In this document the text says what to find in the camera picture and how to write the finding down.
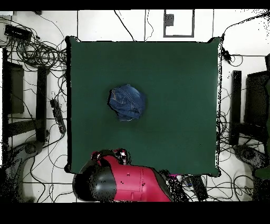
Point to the blue denim jeans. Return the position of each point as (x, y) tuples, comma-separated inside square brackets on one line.
[(126, 101)]

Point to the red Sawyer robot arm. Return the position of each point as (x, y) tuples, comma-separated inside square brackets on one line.
[(135, 181)]

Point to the black flat device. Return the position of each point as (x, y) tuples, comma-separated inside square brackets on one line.
[(198, 188)]

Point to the black power strip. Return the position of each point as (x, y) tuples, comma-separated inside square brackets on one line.
[(58, 115)]

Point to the dark green table cloth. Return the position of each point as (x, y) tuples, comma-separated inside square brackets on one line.
[(179, 105)]

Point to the grey wheeled base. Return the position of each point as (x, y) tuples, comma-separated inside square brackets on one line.
[(30, 149)]

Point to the black upright bar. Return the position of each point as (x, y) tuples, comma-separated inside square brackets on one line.
[(235, 105)]

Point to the dark wheeled base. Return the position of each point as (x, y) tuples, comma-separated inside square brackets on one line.
[(247, 154)]

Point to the dark grey square plate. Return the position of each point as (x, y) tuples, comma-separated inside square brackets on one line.
[(169, 20)]

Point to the black chair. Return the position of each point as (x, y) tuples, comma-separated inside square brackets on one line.
[(256, 97)]

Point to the black electronics box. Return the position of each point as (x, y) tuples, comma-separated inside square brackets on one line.
[(18, 32)]

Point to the black metal frame stand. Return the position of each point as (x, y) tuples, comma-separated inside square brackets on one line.
[(41, 95)]

